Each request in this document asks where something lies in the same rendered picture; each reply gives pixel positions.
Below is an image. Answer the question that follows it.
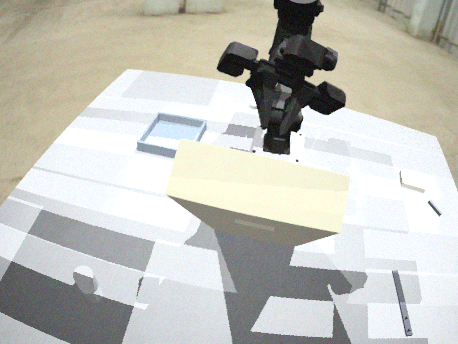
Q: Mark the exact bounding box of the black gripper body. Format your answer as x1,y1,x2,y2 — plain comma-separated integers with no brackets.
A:
217,32,346,115

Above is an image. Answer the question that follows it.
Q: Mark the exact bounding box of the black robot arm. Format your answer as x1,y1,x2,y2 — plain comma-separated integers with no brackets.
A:
263,0,338,155

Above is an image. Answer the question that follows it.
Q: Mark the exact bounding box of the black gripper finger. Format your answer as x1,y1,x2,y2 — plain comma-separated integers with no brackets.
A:
279,86,320,137
245,68,279,130

